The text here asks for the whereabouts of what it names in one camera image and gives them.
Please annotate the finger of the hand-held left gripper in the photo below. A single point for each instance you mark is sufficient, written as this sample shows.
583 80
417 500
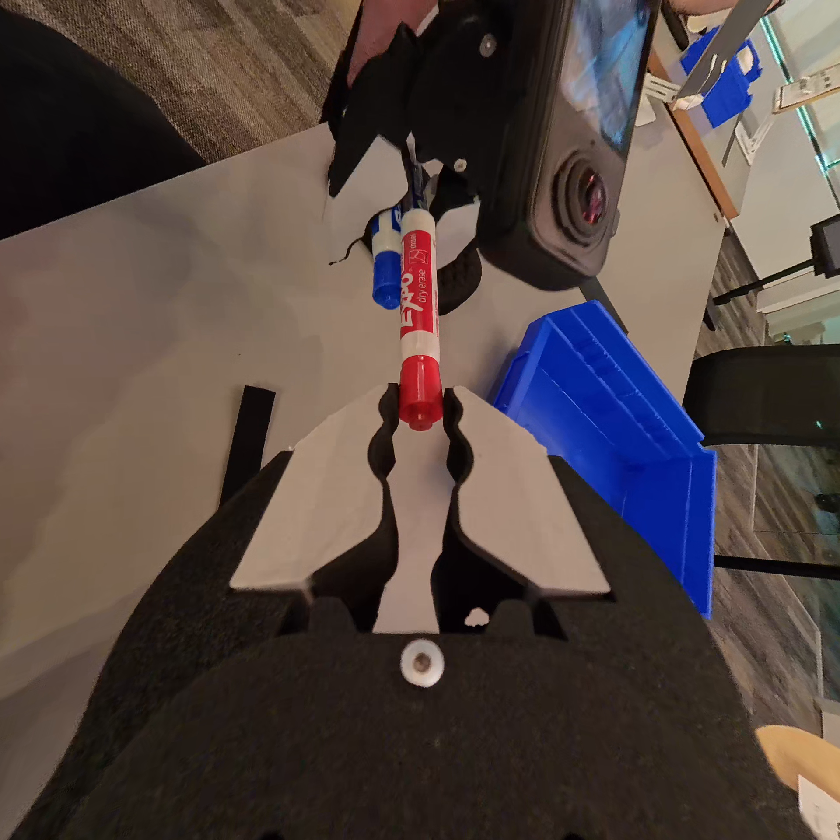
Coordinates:
463 275
384 174

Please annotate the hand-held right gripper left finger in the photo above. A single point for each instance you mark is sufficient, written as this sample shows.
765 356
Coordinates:
321 512

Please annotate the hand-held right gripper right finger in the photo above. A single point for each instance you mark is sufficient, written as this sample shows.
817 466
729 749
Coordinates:
518 518

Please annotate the red dry erase marker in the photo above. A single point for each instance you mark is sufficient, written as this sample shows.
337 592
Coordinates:
418 315

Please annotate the person's left hand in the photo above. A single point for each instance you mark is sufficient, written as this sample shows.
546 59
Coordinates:
380 26

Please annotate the black office chair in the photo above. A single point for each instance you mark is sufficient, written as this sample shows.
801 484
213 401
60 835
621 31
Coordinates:
768 394
72 131

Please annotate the wooden stool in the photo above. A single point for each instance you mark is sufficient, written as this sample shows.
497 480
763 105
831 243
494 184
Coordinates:
787 761

